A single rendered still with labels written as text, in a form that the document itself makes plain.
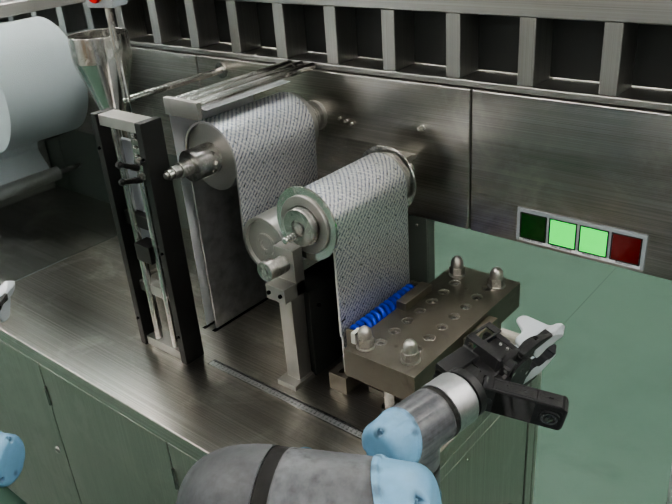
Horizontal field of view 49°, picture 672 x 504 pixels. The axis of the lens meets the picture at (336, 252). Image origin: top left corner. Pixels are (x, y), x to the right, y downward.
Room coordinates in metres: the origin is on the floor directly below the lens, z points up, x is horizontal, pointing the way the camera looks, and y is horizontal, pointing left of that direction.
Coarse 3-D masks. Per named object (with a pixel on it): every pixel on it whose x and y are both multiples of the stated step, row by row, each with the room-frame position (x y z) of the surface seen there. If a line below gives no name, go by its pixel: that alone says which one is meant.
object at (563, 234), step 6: (552, 222) 1.26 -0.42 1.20; (558, 222) 1.25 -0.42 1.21; (552, 228) 1.26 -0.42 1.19; (558, 228) 1.25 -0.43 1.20; (564, 228) 1.25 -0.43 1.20; (570, 228) 1.24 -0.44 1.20; (552, 234) 1.26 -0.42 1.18; (558, 234) 1.25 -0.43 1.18; (564, 234) 1.25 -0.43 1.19; (570, 234) 1.24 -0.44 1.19; (552, 240) 1.26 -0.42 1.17; (558, 240) 1.25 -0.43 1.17; (564, 240) 1.25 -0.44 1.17; (570, 240) 1.24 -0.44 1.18; (564, 246) 1.24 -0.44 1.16; (570, 246) 1.24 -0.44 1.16
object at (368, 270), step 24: (360, 240) 1.26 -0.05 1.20; (384, 240) 1.32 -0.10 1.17; (408, 240) 1.38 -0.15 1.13; (336, 264) 1.21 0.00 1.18; (360, 264) 1.26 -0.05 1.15; (384, 264) 1.32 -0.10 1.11; (408, 264) 1.38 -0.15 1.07; (336, 288) 1.21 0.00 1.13; (360, 288) 1.26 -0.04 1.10; (384, 288) 1.32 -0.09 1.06; (360, 312) 1.25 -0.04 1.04
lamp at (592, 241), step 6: (582, 228) 1.22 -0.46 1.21; (588, 228) 1.22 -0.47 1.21; (582, 234) 1.22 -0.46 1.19; (588, 234) 1.22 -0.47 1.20; (594, 234) 1.21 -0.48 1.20; (600, 234) 1.20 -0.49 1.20; (606, 234) 1.19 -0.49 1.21; (582, 240) 1.22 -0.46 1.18; (588, 240) 1.21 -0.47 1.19; (594, 240) 1.21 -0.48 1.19; (600, 240) 1.20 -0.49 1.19; (606, 240) 1.19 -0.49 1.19; (582, 246) 1.22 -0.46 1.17; (588, 246) 1.21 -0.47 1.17; (594, 246) 1.21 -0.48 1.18; (600, 246) 1.20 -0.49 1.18; (588, 252) 1.21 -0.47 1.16; (594, 252) 1.21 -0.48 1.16; (600, 252) 1.20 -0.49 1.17
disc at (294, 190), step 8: (288, 192) 1.27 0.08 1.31; (296, 192) 1.25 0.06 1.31; (304, 192) 1.24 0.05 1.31; (312, 192) 1.23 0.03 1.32; (280, 200) 1.28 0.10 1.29; (312, 200) 1.23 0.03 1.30; (320, 200) 1.22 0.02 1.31; (280, 208) 1.28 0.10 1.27; (320, 208) 1.22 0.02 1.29; (328, 208) 1.21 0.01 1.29; (280, 216) 1.29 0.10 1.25; (328, 216) 1.21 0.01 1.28; (280, 224) 1.29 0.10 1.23; (328, 224) 1.21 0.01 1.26; (336, 232) 1.20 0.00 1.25; (336, 240) 1.20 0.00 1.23; (328, 248) 1.21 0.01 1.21; (304, 256) 1.25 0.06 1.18; (312, 256) 1.24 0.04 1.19; (320, 256) 1.22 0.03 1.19; (328, 256) 1.21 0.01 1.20
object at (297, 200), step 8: (288, 200) 1.26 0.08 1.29; (296, 200) 1.25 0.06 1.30; (304, 200) 1.24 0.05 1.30; (288, 208) 1.26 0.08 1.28; (312, 208) 1.22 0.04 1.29; (320, 216) 1.21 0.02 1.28; (320, 224) 1.21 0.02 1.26; (320, 232) 1.21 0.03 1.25; (328, 232) 1.20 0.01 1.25; (320, 240) 1.21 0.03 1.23; (328, 240) 1.21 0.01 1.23; (304, 248) 1.24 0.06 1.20; (312, 248) 1.23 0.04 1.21; (320, 248) 1.22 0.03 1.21
